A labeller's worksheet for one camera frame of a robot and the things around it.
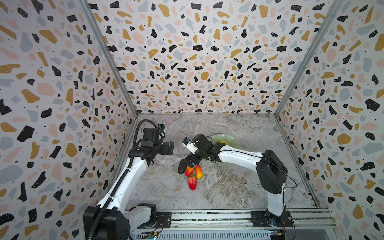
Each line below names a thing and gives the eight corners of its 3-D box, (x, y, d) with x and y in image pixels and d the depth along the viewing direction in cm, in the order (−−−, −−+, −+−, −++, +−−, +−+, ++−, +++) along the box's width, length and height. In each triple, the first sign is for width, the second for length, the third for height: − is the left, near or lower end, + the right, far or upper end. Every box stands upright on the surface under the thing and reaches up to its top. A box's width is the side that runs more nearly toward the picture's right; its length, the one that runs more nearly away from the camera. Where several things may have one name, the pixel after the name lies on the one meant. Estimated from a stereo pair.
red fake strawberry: (188, 190, 85) (188, 188, 82) (189, 176, 90) (189, 174, 87) (196, 190, 85) (196, 188, 82) (196, 176, 90) (196, 174, 87)
